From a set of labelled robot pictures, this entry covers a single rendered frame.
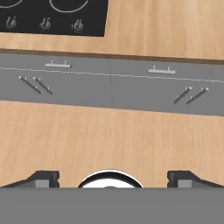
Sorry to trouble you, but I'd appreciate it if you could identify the silver cupboard door handle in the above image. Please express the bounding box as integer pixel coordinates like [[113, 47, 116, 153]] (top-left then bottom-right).
[[185, 87, 210, 105], [17, 75, 42, 95], [172, 86, 193, 105], [32, 76, 54, 95]]

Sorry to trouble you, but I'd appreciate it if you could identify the black hob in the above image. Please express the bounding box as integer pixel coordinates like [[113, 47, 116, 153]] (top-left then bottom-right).
[[0, 0, 109, 38]]

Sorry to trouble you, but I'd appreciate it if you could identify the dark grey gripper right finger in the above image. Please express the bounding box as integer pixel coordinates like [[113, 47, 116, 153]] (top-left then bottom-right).
[[166, 170, 224, 189]]

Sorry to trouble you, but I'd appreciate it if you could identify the grey hob knob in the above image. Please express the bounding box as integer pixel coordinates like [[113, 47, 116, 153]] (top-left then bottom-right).
[[38, 17, 53, 32], [71, 18, 86, 34], [5, 16, 18, 30]]

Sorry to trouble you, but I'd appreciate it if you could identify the grey cupboard door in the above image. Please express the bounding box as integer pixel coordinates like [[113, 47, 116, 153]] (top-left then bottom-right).
[[178, 78, 224, 117], [25, 69, 114, 109], [109, 73, 203, 114], [0, 67, 47, 105]]

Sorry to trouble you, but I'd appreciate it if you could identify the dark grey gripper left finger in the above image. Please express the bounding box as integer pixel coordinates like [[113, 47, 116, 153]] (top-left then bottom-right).
[[0, 170, 60, 189]]

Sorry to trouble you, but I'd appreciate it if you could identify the silver drawer handle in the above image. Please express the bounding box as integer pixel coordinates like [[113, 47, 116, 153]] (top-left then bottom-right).
[[147, 65, 177, 74], [44, 59, 72, 69]]

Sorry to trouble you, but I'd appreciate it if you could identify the white and black round object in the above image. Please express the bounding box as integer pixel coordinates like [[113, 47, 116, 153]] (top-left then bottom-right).
[[77, 169, 144, 189]]

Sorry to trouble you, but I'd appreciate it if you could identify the grey drawer front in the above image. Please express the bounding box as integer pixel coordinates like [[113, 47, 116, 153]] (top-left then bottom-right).
[[108, 57, 224, 83], [0, 52, 112, 76]]

